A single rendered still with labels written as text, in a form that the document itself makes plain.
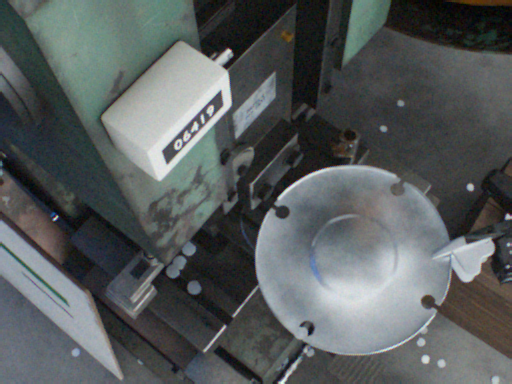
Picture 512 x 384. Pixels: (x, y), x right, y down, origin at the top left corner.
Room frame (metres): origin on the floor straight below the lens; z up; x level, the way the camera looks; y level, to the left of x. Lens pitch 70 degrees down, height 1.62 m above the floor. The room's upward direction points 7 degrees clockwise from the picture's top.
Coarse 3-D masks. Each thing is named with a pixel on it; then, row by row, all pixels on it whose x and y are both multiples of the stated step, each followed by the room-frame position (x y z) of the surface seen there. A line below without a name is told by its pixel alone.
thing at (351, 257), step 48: (288, 192) 0.36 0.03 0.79; (336, 192) 0.37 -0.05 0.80; (384, 192) 0.38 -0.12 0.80; (288, 240) 0.28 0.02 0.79; (336, 240) 0.29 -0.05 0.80; (384, 240) 0.30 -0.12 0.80; (432, 240) 0.31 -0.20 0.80; (288, 288) 0.21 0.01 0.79; (336, 288) 0.22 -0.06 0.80; (384, 288) 0.23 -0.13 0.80; (432, 288) 0.23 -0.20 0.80; (336, 336) 0.15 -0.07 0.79; (384, 336) 0.16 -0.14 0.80
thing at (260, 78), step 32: (224, 0) 0.38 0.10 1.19; (256, 0) 0.40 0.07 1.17; (288, 0) 0.40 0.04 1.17; (224, 32) 0.35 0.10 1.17; (256, 32) 0.36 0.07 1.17; (288, 32) 0.38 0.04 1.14; (256, 64) 0.34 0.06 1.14; (288, 64) 0.39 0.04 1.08; (256, 96) 0.34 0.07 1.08; (288, 96) 0.39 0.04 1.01; (256, 128) 0.34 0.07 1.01; (288, 128) 0.37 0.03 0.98; (256, 160) 0.32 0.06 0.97; (288, 160) 0.34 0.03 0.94; (256, 192) 0.29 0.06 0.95
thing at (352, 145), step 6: (348, 132) 0.47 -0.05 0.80; (354, 132) 0.48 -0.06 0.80; (342, 138) 0.46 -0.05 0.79; (348, 138) 0.46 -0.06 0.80; (354, 138) 0.47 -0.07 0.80; (360, 138) 0.47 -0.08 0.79; (348, 144) 0.45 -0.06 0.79; (354, 144) 0.46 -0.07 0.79; (348, 150) 0.45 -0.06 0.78; (354, 150) 0.46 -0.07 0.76; (336, 162) 0.46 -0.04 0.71; (342, 162) 0.45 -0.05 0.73; (348, 162) 0.45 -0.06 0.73
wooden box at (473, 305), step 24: (504, 168) 0.71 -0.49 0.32; (480, 216) 0.55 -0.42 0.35; (480, 264) 0.43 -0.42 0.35; (456, 288) 0.40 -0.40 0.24; (480, 288) 0.38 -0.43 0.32; (504, 288) 0.38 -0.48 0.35; (456, 312) 0.38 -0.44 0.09; (480, 312) 0.36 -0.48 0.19; (504, 312) 0.34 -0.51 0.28; (480, 336) 0.33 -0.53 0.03; (504, 336) 0.32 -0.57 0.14
